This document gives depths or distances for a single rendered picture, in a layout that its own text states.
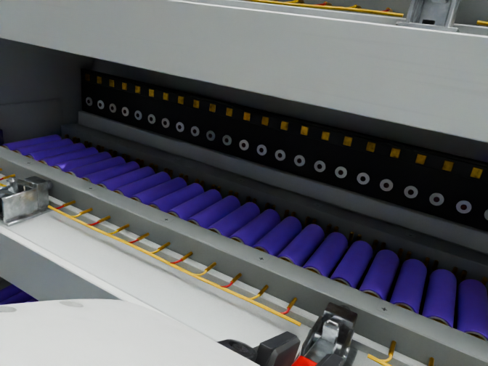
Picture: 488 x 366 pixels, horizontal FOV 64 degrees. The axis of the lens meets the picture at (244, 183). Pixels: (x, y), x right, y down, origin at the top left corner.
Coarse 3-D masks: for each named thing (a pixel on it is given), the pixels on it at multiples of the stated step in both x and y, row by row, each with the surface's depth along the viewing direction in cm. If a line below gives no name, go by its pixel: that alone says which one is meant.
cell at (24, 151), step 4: (56, 140) 45; (60, 140) 45; (64, 140) 45; (68, 140) 46; (40, 144) 43; (44, 144) 43; (48, 144) 44; (52, 144) 44; (56, 144) 44; (60, 144) 45; (64, 144) 45; (68, 144) 45; (20, 148) 41; (24, 148) 41; (28, 148) 42; (32, 148) 42; (36, 148) 42; (40, 148) 42; (44, 148) 43; (48, 148) 43; (20, 152) 41; (24, 152) 41; (28, 152) 41
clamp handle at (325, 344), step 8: (328, 328) 20; (336, 328) 20; (328, 336) 20; (336, 336) 20; (320, 344) 20; (328, 344) 20; (312, 352) 19; (320, 352) 19; (328, 352) 19; (296, 360) 17; (304, 360) 17; (312, 360) 18; (320, 360) 18
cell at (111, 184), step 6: (144, 168) 40; (150, 168) 41; (126, 174) 38; (132, 174) 39; (138, 174) 39; (144, 174) 40; (150, 174) 40; (108, 180) 36; (114, 180) 37; (120, 180) 37; (126, 180) 38; (132, 180) 38; (108, 186) 36; (114, 186) 36; (120, 186) 37
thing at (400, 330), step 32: (0, 160) 38; (32, 160) 37; (64, 192) 34; (96, 192) 33; (128, 224) 31; (160, 224) 29; (192, 224) 30; (192, 256) 29; (224, 256) 27; (256, 256) 27; (224, 288) 26; (256, 288) 26; (288, 288) 25; (320, 288) 24; (352, 288) 25; (288, 320) 24; (384, 320) 22; (416, 320) 23; (416, 352) 22; (448, 352) 21; (480, 352) 21
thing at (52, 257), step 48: (0, 144) 44; (144, 144) 46; (192, 144) 43; (336, 192) 36; (0, 240) 30; (48, 240) 30; (96, 240) 30; (480, 240) 31; (48, 288) 29; (96, 288) 26; (144, 288) 26; (192, 288) 27; (240, 336) 23
